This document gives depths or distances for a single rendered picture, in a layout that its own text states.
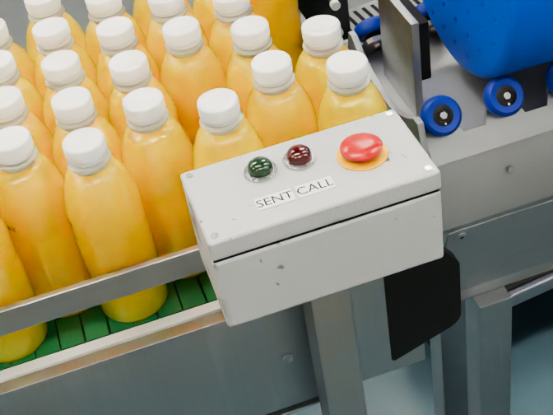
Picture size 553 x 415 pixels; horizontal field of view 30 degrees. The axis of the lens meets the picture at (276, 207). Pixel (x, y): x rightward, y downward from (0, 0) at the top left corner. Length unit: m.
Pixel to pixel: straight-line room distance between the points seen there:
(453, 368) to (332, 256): 0.85
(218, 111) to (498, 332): 0.64
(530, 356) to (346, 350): 1.18
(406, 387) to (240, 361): 1.05
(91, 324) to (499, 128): 0.49
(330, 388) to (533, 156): 0.37
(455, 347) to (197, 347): 0.68
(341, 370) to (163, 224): 0.23
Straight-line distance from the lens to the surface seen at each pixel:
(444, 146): 1.16
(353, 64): 0.97
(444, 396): 1.74
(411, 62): 1.16
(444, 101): 1.14
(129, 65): 1.03
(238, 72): 1.06
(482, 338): 1.43
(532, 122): 1.19
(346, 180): 0.85
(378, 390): 2.10
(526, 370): 2.13
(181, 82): 1.08
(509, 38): 1.09
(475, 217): 1.20
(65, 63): 1.06
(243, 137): 0.96
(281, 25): 1.25
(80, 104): 1.00
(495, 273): 1.37
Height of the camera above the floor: 1.64
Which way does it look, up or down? 41 degrees down
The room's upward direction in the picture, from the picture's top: 11 degrees counter-clockwise
